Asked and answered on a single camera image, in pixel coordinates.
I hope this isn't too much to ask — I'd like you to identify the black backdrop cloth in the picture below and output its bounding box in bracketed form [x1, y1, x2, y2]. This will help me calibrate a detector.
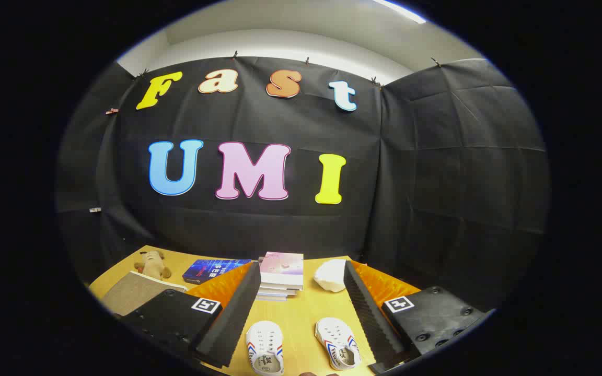
[55, 56, 550, 314]

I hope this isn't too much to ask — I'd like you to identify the brown plush dog toy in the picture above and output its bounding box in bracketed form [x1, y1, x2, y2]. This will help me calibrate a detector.
[134, 250, 172, 280]

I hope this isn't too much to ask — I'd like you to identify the beige fabric storage box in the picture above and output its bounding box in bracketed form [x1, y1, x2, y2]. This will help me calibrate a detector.
[101, 271, 188, 317]

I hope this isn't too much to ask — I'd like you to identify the white plush toy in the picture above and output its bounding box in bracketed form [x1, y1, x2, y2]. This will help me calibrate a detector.
[314, 258, 348, 293]

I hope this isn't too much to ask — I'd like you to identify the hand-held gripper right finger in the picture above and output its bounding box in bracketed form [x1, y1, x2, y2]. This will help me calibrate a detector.
[344, 260, 496, 374]

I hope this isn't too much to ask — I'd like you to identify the white striped canvas shoe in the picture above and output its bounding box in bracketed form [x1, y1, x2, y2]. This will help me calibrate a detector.
[245, 321, 285, 375]
[315, 317, 362, 371]

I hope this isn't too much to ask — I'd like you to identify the pink cover book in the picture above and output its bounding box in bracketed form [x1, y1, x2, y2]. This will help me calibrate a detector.
[259, 252, 304, 290]

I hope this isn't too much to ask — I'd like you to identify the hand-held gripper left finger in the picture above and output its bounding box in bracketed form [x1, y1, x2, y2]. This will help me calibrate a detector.
[118, 261, 262, 369]

